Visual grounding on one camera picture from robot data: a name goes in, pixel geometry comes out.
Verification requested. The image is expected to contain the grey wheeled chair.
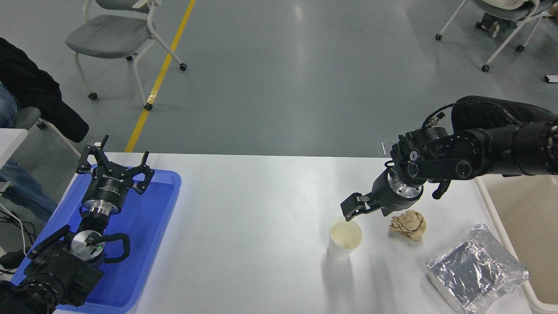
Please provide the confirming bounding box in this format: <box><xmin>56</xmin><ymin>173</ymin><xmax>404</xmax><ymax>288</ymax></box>
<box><xmin>435</xmin><ymin>0</ymin><xmax>558</xmax><ymax>72</ymax></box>
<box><xmin>65</xmin><ymin>0</ymin><xmax>188</xmax><ymax>111</ymax></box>

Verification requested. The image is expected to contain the large pale bin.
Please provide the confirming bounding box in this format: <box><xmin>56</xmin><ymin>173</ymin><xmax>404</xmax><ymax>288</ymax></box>
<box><xmin>474</xmin><ymin>174</ymin><xmax>558</xmax><ymax>314</ymax></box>

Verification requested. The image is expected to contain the blue plastic tray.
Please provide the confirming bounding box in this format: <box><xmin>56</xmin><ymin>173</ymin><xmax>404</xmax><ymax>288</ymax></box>
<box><xmin>11</xmin><ymin>165</ymin><xmax>182</xmax><ymax>314</ymax></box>

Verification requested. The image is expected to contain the silver foil tray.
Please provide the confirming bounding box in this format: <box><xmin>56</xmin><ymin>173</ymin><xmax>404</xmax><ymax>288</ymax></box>
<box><xmin>426</xmin><ymin>224</ymin><xmax>531</xmax><ymax>314</ymax></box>

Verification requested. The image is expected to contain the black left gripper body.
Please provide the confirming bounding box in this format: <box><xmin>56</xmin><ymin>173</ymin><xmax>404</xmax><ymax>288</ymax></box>
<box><xmin>82</xmin><ymin>166</ymin><xmax>134</xmax><ymax>206</ymax></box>

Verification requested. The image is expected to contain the small white table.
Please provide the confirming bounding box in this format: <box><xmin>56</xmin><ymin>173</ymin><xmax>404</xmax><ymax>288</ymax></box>
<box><xmin>0</xmin><ymin>128</ymin><xmax>29</xmax><ymax>169</ymax></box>

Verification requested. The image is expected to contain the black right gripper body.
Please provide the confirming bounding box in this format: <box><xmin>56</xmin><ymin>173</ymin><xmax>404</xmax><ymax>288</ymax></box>
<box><xmin>370</xmin><ymin>170</ymin><xmax>415</xmax><ymax>217</ymax></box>

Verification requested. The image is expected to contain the white paper cup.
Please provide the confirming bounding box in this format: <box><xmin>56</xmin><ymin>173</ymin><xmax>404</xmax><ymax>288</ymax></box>
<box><xmin>328</xmin><ymin>218</ymin><xmax>363</xmax><ymax>261</ymax></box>

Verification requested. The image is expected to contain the person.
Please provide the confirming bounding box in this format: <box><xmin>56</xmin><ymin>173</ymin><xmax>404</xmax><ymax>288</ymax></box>
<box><xmin>451</xmin><ymin>96</ymin><xmax>558</xmax><ymax>132</ymax></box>
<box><xmin>0</xmin><ymin>37</ymin><xmax>90</xmax><ymax>224</ymax></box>
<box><xmin>475</xmin><ymin>12</ymin><xmax>503</xmax><ymax>38</ymax></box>

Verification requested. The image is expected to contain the white cable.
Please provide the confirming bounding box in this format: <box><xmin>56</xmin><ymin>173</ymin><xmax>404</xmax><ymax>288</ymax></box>
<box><xmin>0</xmin><ymin>202</ymin><xmax>27</xmax><ymax>254</ymax></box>

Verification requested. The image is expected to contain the grey padded seat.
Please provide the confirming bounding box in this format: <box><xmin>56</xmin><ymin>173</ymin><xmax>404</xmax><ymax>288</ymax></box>
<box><xmin>12</xmin><ymin>106</ymin><xmax>82</xmax><ymax>157</ymax></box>

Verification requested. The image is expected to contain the crumpled tan paper ball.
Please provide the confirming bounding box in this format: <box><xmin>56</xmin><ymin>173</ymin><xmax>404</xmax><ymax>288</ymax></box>
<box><xmin>390</xmin><ymin>210</ymin><xmax>427</xmax><ymax>242</ymax></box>

